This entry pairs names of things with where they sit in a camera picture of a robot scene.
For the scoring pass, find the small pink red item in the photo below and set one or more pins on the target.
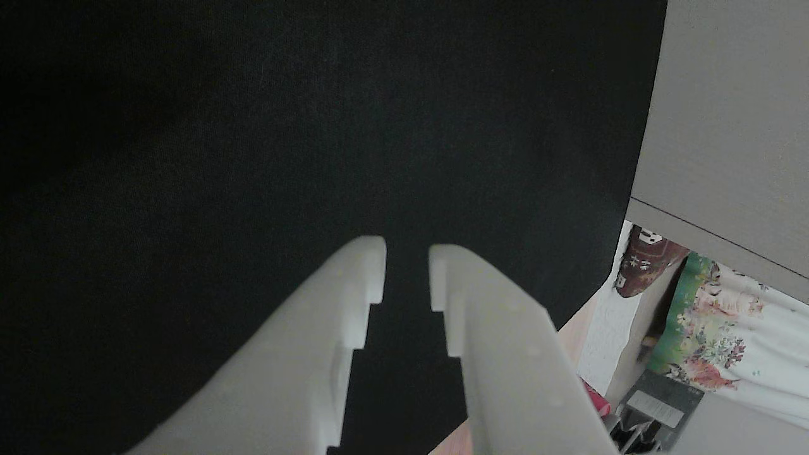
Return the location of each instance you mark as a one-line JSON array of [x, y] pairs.
[[595, 399]]

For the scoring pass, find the white paper sheet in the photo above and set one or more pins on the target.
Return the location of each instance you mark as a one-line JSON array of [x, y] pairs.
[[610, 328]]

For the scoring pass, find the black box with label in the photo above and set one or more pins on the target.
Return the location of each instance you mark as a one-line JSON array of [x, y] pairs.
[[660, 407]]

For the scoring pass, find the dark red printed bag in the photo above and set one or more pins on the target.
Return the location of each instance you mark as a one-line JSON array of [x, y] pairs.
[[644, 265]]

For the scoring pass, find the black mouse mat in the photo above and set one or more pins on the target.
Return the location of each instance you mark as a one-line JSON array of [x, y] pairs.
[[189, 158]]

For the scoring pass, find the floral patterned cloth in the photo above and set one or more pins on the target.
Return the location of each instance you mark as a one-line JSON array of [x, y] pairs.
[[739, 335]]

